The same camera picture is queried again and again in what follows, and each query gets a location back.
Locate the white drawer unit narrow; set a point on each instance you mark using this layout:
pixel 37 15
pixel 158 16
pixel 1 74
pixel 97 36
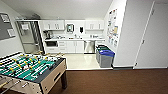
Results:
pixel 99 42

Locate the grey bin blue lid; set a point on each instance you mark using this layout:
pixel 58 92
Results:
pixel 107 58

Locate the stainless steel refrigerator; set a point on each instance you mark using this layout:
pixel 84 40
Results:
pixel 28 36

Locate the white room door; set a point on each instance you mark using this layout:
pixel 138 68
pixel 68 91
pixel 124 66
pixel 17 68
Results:
pixel 154 33

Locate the white two-door base cabinet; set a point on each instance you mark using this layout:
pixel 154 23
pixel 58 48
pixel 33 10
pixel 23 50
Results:
pixel 75 46

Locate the black built-in microwave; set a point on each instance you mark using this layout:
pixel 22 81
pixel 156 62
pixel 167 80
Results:
pixel 51 43

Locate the black coffee machine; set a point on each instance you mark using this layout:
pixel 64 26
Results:
pixel 47 34

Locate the white wall cabinet wide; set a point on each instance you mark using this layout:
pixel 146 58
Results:
pixel 94 25

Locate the large colourful wall poster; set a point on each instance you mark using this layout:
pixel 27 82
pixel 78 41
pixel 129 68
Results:
pixel 113 28

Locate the stainless steel dishwasher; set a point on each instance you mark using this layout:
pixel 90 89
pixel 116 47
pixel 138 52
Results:
pixel 89 46

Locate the white drawer unit wide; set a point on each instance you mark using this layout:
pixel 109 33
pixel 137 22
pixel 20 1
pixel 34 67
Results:
pixel 61 46

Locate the white paper sheet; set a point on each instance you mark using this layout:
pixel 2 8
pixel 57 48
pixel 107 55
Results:
pixel 11 32
pixel 5 18

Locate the green foosball gaming table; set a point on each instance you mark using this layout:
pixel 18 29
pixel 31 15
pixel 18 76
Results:
pixel 33 67

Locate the grey bulletin board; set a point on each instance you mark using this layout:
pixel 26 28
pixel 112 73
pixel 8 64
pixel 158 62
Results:
pixel 6 26

